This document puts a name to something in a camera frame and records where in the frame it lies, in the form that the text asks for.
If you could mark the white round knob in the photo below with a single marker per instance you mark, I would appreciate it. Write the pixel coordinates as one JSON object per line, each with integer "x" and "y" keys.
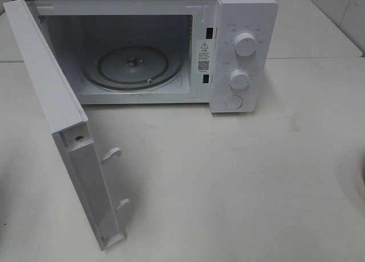
{"x": 245, "y": 43}
{"x": 239, "y": 79}

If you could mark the white microwave door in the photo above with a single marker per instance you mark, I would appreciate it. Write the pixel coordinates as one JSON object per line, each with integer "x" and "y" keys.
{"x": 68, "y": 123}

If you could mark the white round door button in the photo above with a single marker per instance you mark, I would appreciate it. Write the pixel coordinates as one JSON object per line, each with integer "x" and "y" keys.
{"x": 234, "y": 102}

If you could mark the pink round plate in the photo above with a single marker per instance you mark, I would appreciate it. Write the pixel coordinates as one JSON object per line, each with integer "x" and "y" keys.
{"x": 363, "y": 173}

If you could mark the white microwave oven body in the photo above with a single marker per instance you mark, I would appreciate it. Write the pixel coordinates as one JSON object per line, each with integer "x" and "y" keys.
{"x": 79, "y": 27}

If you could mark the white warning label sticker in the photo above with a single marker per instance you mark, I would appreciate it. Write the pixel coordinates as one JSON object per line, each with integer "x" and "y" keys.
{"x": 204, "y": 49}

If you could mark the glass microwave turntable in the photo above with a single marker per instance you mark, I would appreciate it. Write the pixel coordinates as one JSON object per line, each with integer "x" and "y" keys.
{"x": 132, "y": 68}

